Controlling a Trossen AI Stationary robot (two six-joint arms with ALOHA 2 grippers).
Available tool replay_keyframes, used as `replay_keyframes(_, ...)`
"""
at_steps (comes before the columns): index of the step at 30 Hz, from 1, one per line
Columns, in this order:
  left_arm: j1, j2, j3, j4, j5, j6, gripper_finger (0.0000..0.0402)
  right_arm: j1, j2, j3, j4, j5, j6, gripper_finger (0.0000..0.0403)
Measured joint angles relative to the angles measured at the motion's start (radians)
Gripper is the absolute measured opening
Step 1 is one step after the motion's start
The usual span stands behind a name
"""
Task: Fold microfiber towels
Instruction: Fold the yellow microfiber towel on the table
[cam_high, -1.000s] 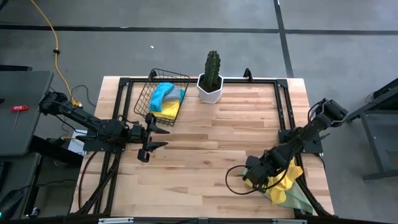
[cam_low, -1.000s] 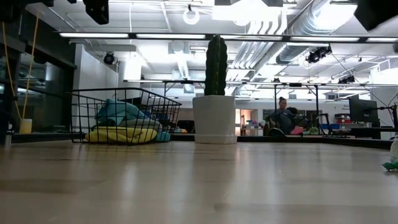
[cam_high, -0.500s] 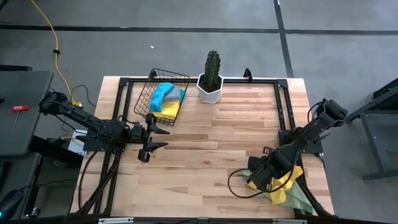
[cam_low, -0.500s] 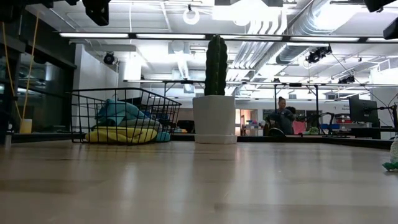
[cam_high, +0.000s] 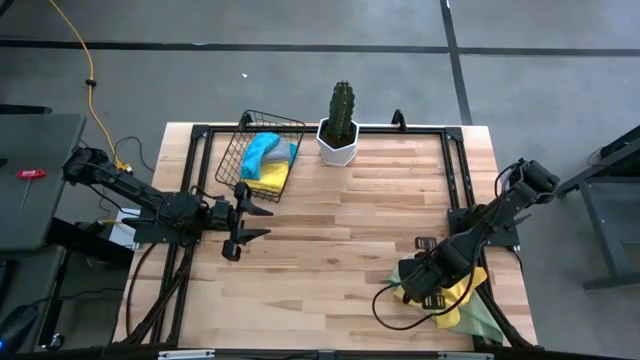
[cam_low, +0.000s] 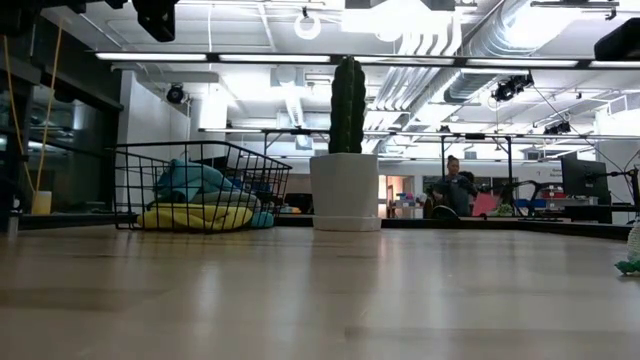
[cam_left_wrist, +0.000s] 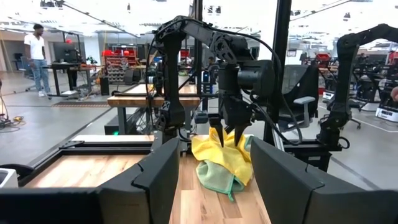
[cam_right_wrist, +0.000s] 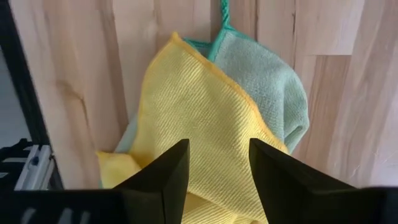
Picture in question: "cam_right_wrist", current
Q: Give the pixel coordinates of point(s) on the silver frame bracket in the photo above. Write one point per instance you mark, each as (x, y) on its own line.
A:
(35, 168)

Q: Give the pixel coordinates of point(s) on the black table frame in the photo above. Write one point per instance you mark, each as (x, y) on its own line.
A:
(21, 81)

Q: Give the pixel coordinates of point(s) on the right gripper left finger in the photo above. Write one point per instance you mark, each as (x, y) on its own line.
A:
(161, 186)

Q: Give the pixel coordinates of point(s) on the yellow microfiber towel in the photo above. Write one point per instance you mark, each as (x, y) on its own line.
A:
(199, 118)

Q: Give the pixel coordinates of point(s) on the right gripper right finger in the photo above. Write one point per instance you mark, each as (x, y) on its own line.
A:
(280, 186)

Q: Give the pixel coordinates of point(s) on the light green microfiber towel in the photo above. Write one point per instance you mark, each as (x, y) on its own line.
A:
(267, 84)

